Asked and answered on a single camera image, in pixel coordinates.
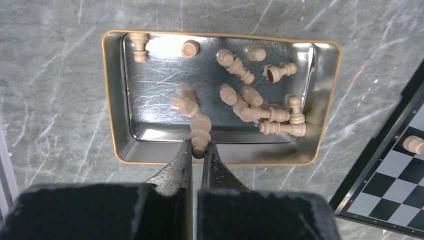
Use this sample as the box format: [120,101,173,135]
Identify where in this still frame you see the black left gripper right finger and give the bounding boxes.
[198,141,251,240]

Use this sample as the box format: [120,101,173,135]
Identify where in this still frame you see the light pawn upright round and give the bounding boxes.
[181,39,200,59]

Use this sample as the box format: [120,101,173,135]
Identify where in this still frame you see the light piece lying long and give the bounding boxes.
[232,99,290,123]

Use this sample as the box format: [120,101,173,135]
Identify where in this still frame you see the light pawn lying hollow base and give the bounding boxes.
[266,62,298,84]

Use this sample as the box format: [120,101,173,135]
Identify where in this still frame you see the light pawn upright top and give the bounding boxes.
[245,44,267,62]

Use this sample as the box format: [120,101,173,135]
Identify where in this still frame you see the light pawn centre left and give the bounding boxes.
[219,84,238,106]

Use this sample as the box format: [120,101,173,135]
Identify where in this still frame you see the light pawn centre right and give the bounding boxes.
[241,85,264,107]

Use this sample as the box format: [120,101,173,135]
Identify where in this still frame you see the light pawn top left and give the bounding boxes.
[129,32,148,63]

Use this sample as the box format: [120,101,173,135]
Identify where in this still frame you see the light piece lying bottom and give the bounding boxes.
[258,120,307,137]

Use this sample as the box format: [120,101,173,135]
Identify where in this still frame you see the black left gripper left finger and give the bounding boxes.
[146,139,193,240]

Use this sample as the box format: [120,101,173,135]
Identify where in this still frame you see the light bishop lying centre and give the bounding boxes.
[216,48,255,85]

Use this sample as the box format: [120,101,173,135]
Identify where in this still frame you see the black and white chessboard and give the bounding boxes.
[329,65,424,239]

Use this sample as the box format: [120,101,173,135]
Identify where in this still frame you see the gold metal tin tray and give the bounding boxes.
[101,29,342,165]

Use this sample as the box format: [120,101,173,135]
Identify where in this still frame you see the light knight left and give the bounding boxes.
[170,85,200,118]

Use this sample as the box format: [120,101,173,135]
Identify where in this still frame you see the light wooden chess piece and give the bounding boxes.
[402,135,424,154]

